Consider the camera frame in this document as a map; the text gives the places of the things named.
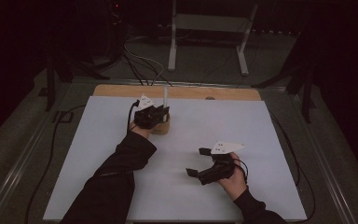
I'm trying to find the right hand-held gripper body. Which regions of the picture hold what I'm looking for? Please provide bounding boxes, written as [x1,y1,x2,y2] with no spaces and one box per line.
[197,141,246,186]

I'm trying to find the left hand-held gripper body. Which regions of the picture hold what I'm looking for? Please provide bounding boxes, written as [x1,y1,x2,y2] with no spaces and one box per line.
[133,94,163,130]

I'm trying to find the round wooden pen holder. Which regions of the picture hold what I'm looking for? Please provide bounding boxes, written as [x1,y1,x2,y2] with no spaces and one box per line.
[150,113,172,135]

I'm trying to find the white pen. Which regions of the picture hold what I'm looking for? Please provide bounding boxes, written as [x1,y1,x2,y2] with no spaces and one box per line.
[162,86,170,108]

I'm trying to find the person's left hand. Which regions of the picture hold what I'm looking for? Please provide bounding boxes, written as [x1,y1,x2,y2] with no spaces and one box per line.
[129,120,153,139]

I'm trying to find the person's right hand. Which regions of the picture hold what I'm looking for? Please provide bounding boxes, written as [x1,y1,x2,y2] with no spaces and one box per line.
[218,152,249,202]

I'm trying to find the white table mat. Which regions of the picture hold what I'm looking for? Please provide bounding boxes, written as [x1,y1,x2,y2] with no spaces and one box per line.
[42,95,308,222]

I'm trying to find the wooden table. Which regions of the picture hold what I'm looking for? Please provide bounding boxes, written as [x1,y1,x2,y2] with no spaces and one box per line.
[92,84,262,101]

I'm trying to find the dark equipment rack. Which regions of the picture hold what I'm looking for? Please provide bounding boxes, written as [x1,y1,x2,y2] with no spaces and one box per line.
[105,0,129,63]

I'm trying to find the white metal stand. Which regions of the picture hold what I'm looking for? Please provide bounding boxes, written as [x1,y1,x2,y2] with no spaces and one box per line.
[167,0,259,77]

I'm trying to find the black stand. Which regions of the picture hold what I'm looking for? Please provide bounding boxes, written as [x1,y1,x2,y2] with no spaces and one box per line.
[45,55,111,112]
[251,62,316,124]

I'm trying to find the black floor cable bundle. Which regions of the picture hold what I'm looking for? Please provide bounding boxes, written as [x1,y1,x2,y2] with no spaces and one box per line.
[122,50,173,88]

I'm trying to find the white floor cable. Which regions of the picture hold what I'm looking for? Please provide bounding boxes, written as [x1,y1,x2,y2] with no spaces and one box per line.
[124,36,166,87]

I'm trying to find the right hand-held gripper black cable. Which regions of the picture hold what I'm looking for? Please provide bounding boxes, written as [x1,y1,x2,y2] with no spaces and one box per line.
[232,111,316,223]

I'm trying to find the hand-held gripper black cable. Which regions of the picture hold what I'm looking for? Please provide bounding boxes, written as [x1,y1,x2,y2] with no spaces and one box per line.
[232,111,316,223]
[24,99,141,224]

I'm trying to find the left hand-held gripper black cable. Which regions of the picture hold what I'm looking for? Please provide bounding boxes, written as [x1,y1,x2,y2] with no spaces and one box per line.
[24,99,141,224]

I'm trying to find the metal floor rail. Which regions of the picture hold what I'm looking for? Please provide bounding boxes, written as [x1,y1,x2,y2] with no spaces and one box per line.
[0,83,73,224]
[292,92,358,224]

